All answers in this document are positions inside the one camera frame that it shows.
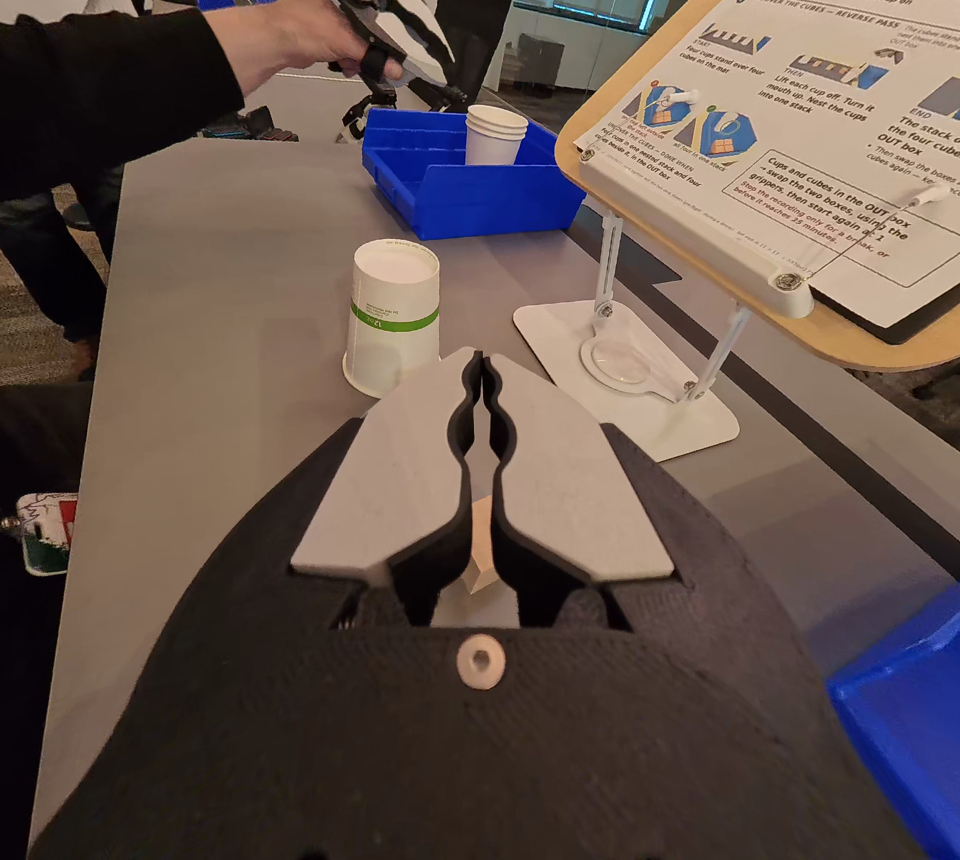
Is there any person's left forearm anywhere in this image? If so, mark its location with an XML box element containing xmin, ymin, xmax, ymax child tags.
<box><xmin>0</xmin><ymin>7</ymin><xmax>250</xmax><ymax>203</ymax></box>

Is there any black box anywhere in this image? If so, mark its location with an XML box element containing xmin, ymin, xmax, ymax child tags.
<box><xmin>517</xmin><ymin>34</ymin><xmax>567</xmax><ymax>98</ymax></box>

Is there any black clipboard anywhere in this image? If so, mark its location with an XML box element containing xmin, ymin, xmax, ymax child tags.
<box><xmin>810</xmin><ymin>286</ymin><xmax>960</xmax><ymax>346</ymax></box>

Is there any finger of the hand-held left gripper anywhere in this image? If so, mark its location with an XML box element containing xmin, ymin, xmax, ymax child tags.
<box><xmin>392</xmin><ymin>0</ymin><xmax>459</xmax><ymax>66</ymax></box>
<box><xmin>373</xmin><ymin>11</ymin><xmax>447</xmax><ymax>77</ymax></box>

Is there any person's dark clothing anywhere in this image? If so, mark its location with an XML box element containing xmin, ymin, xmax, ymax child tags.
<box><xmin>0</xmin><ymin>166</ymin><xmax>125</xmax><ymax>860</ymax></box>

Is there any wooden cube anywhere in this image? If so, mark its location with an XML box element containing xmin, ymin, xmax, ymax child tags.
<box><xmin>470</xmin><ymin>495</ymin><xmax>498</xmax><ymax>597</ymax></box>

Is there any printed instruction sheet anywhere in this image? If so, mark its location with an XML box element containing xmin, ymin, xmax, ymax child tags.
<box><xmin>573</xmin><ymin>0</ymin><xmax>960</xmax><ymax>327</ymax></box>

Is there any black fabric chair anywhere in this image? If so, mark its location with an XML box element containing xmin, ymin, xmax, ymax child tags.
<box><xmin>433</xmin><ymin>0</ymin><xmax>514</xmax><ymax>113</ymax></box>

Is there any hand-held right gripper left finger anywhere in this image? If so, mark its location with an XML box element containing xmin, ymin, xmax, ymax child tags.
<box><xmin>289</xmin><ymin>346</ymin><xmax>483</xmax><ymax>627</ymax></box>

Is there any wooden book stand white base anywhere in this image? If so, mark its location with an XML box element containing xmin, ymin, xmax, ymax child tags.
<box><xmin>513</xmin><ymin>0</ymin><xmax>960</xmax><ymax>464</ymax></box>

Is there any grey desk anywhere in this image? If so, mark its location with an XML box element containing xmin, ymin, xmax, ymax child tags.
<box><xmin>30</xmin><ymin>139</ymin><xmax>960</xmax><ymax>854</ymax></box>

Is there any person's left hand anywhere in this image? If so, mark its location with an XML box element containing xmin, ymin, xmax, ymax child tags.
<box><xmin>206</xmin><ymin>0</ymin><xmax>408</xmax><ymax>99</ymax></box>

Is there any printed badge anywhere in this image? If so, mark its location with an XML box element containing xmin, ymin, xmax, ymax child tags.
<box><xmin>3</xmin><ymin>491</ymin><xmax>81</xmax><ymax>578</ymax></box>

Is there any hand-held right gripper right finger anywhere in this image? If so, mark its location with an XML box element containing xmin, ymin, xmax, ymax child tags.
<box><xmin>483</xmin><ymin>351</ymin><xmax>676</xmax><ymax>629</ymax></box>

